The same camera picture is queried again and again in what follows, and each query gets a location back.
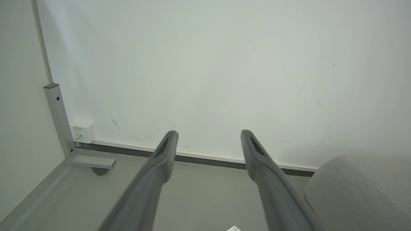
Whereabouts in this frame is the white wall junction box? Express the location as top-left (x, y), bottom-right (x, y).
top-left (69, 122), bottom-right (96, 144)

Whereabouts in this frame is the grey fabric sofa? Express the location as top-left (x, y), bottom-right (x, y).
top-left (304, 155), bottom-right (411, 231)

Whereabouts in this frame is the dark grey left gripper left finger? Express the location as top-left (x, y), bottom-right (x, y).
top-left (98, 130), bottom-right (179, 231)

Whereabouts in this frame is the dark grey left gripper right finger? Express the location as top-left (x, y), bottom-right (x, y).
top-left (241, 129), bottom-right (326, 231)

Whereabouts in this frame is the white baseboard strip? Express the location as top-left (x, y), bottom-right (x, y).
top-left (74, 138), bottom-right (319, 177)

